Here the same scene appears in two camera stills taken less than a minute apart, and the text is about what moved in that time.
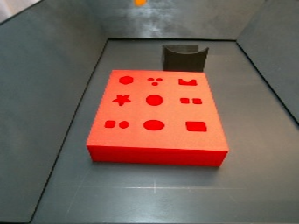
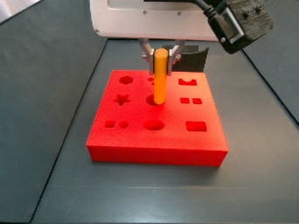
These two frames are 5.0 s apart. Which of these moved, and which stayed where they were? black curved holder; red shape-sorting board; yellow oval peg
Moved: yellow oval peg
Stayed: black curved holder; red shape-sorting board
